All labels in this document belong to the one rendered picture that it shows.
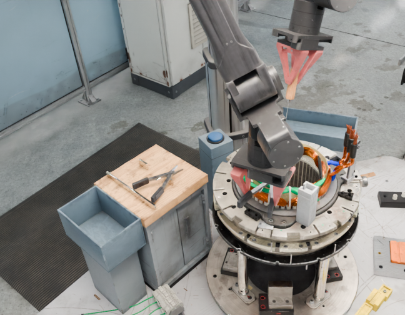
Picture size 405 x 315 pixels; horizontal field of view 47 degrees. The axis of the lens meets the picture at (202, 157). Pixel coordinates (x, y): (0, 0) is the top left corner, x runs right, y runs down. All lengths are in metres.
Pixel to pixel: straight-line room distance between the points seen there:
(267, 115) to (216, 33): 0.15
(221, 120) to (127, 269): 0.57
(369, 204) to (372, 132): 1.68
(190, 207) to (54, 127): 2.35
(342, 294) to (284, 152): 0.59
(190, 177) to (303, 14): 0.46
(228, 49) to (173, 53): 2.60
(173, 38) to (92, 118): 0.79
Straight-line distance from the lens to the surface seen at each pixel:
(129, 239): 1.05
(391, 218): 1.47
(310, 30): 0.90
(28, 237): 2.64
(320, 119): 1.35
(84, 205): 1.16
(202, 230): 1.25
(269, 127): 0.73
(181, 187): 1.10
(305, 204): 0.93
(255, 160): 0.83
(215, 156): 1.27
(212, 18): 0.70
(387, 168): 1.63
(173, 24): 3.25
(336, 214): 1.00
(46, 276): 2.42
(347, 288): 1.25
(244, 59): 0.72
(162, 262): 1.19
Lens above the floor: 1.80
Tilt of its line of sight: 39 degrees down
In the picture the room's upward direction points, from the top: 5 degrees counter-clockwise
